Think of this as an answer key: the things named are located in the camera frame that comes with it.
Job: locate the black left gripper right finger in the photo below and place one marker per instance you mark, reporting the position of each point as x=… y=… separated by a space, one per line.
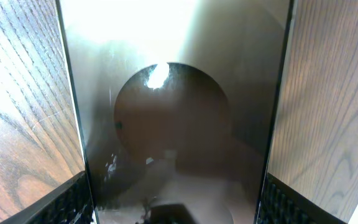
x=280 y=204

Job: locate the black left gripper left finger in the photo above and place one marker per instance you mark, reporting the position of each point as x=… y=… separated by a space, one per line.
x=70 y=203

